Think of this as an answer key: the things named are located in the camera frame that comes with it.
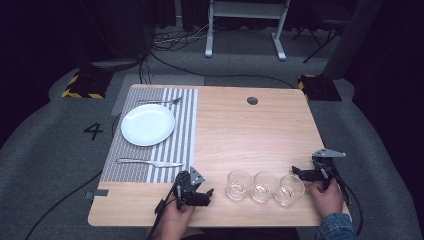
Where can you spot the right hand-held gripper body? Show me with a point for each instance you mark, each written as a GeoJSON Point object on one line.
{"type": "Point", "coordinates": [322, 166]}

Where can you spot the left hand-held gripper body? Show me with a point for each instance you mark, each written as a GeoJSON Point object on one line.
{"type": "Point", "coordinates": [185, 183]}

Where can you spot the clear drinking glass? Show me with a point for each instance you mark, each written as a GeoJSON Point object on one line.
{"type": "Point", "coordinates": [263, 187]}
{"type": "Point", "coordinates": [288, 190]}
{"type": "Point", "coordinates": [238, 185]}

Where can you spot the person's right hand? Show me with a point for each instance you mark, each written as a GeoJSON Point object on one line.
{"type": "Point", "coordinates": [326, 200]}

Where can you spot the person's left hand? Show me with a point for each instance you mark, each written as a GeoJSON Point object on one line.
{"type": "Point", "coordinates": [175, 220]}

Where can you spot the silver table knife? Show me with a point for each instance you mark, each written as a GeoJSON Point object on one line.
{"type": "Point", "coordinates": [150, 162]}

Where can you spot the grey striped placemat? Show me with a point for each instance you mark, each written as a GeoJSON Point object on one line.
{"type": "Point", "coordinates": [133, 160]}

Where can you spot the white round plate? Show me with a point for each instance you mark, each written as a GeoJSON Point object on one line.
{"type": "Point", "coordinates": [147, 125]}

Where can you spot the black yellow striped floor block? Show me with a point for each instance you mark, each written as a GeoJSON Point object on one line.
{"type": "Point", "coordinates": [85, 85]}
{"type": "Point", "coordinates": [320, 88]}

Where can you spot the grey round table grommet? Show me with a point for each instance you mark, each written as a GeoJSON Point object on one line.
{"type": "Point", "coordinates": [252, 100]}

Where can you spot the silver fork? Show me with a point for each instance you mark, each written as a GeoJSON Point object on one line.
{"type": "Point", "coordinates": [160, 100]}

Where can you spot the grey tape strip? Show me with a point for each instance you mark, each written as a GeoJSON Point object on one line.
{"type": "Point", "coordinates": [98, 192]}

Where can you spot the black folding stand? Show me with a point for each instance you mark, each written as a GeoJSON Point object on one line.
{"type": "Point", "coordinates": [320, 36]}

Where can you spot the grey curtain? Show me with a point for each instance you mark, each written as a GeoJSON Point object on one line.
{"type": "Point", "coordinates": [353, 36]}

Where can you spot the grey stand base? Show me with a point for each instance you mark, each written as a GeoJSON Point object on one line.
{"type": "Point", "coordinates": [115, 63]}

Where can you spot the white metal stand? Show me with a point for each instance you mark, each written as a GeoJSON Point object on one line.
{"type": "Point", "coordinates": [245, 10]}

